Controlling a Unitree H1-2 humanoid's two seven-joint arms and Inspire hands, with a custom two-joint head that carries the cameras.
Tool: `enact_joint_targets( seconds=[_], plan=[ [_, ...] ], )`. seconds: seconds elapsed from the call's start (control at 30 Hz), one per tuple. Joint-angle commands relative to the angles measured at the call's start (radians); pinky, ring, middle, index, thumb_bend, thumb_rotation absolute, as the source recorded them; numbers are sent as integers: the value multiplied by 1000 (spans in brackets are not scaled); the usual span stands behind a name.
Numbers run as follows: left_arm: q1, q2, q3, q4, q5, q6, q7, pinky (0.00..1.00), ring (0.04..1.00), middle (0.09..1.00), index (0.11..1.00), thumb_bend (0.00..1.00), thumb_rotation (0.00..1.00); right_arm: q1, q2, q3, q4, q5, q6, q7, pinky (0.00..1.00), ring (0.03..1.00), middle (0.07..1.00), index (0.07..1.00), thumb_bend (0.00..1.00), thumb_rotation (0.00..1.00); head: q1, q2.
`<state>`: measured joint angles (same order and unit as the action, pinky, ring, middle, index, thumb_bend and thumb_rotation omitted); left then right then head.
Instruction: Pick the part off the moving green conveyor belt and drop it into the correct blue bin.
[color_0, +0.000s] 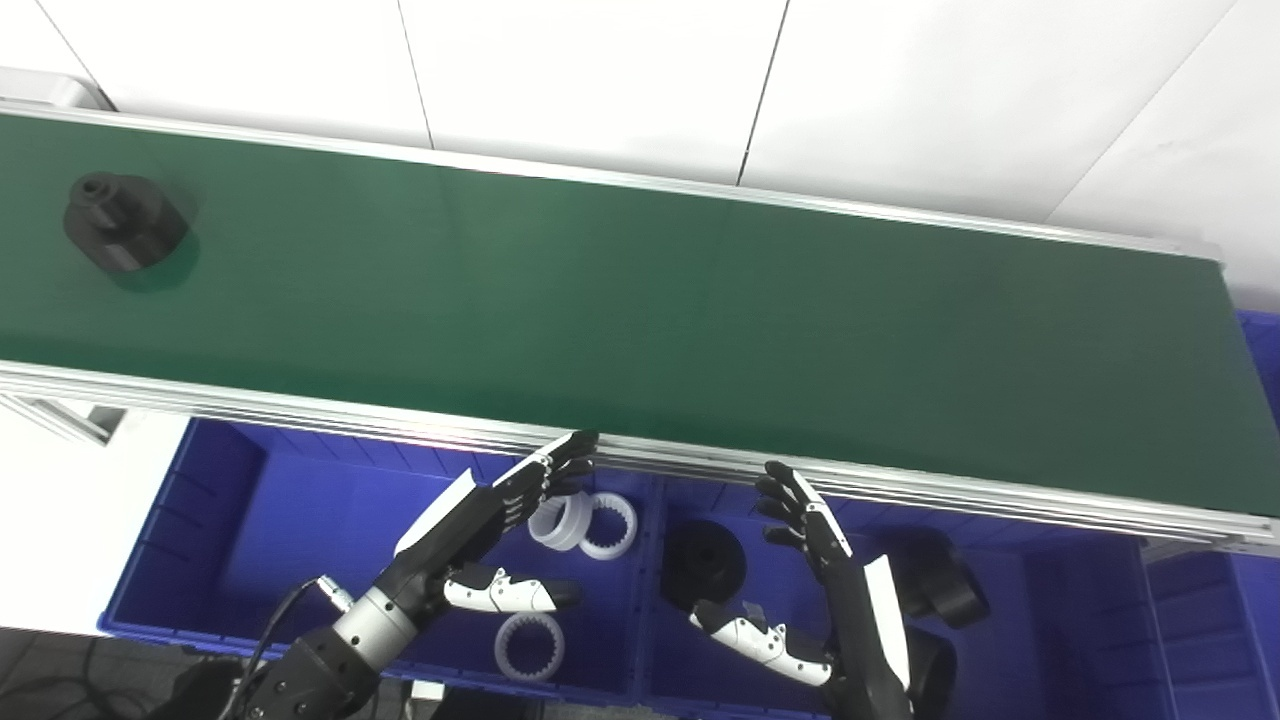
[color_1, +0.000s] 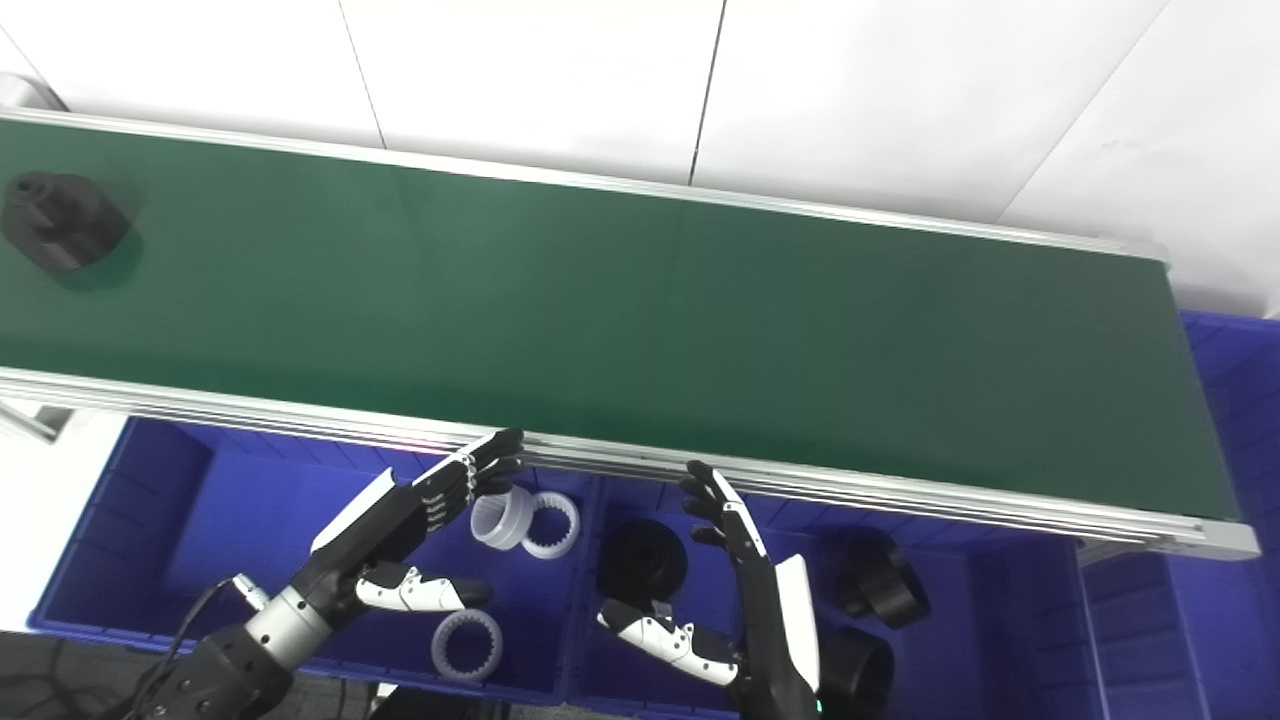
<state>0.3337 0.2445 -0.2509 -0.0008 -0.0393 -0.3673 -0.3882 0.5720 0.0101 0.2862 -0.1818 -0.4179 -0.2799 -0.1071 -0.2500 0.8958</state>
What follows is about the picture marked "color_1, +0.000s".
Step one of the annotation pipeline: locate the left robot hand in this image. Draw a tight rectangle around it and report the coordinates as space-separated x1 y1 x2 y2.
290 428 527 629

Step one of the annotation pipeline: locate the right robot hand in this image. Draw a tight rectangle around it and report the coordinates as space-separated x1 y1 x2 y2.
597 459 824 720

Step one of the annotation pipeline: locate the black flanged hub part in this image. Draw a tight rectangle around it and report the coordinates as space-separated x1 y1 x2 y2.
836 535 932 630
0 171 131 273
818 626 897 720
597 518 690 604

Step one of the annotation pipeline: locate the blue plastic bin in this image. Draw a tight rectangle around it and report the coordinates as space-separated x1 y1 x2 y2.
27 414 599 707
1078 310 1280 720
572 472 1096 720

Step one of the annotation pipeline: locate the green conveyor belt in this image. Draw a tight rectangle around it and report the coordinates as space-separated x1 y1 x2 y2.
0 106 1261 561

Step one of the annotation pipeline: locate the grey conveyor end housing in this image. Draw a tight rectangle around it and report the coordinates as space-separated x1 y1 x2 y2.
0 72 66 113

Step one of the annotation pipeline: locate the white ring gear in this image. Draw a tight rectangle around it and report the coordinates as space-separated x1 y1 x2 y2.
470 485 537 552
520 491 582 560
431 609 504 683

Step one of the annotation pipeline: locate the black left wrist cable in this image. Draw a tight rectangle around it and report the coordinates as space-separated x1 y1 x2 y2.
100 574 273 720

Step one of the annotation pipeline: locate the aluminium conveyor leg bracket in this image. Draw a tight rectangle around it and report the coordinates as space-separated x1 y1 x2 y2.
0 398 76 444

